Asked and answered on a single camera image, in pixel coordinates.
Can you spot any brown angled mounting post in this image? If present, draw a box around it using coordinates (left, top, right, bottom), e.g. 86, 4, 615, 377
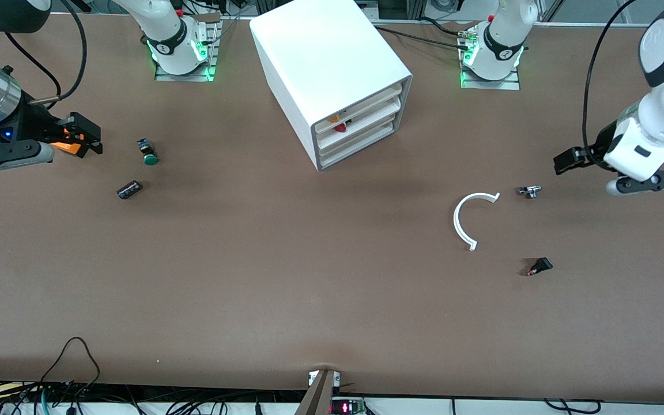
295, 369, 341, 415

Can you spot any orange box with hole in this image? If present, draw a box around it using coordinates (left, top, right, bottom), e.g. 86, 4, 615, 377
50, 128, 88, 157

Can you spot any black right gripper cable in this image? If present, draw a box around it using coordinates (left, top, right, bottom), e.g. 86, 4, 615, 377
27, 0, 88, 107

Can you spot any green push button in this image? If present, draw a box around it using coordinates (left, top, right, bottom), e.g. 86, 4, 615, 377
137, 138, 160, 167

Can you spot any device with red display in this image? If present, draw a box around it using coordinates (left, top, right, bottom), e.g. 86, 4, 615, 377
330, 398, 367, 415

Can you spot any black looped cable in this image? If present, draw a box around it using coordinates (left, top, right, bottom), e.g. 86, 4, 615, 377
40, 337, 101, 398

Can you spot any white half ring clamp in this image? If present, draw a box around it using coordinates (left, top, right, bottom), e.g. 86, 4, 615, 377
453, 193, 501, 252

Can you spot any black cable behind cabinet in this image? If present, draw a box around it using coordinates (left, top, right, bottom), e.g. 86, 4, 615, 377
373, 16, 474, 52

